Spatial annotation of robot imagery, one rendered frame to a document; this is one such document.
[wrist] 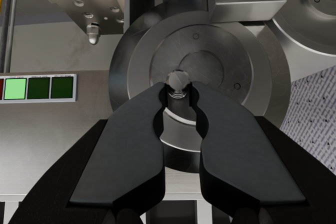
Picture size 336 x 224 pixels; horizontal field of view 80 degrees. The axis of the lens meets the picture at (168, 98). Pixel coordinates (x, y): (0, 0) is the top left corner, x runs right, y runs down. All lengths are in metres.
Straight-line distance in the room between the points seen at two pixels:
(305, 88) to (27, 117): 0.60
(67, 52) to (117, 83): 2.31
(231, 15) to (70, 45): 2.36
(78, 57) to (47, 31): 0.50
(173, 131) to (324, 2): 0.17
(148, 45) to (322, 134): 0.26
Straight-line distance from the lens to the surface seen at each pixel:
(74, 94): 0.55
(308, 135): 0.37
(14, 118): 0.64
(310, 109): 0.36
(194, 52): 0.16
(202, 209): 0.53
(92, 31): 0.57
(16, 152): 0.63
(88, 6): 0.50
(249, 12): 0.17
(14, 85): 0.64
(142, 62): 0.17
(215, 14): 0.17
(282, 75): 0.19
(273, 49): 0.19
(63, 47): 2.52
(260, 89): 0.17
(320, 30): 0.22
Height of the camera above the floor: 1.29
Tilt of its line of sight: 8 degrees down
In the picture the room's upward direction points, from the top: 179 degrees clockwise
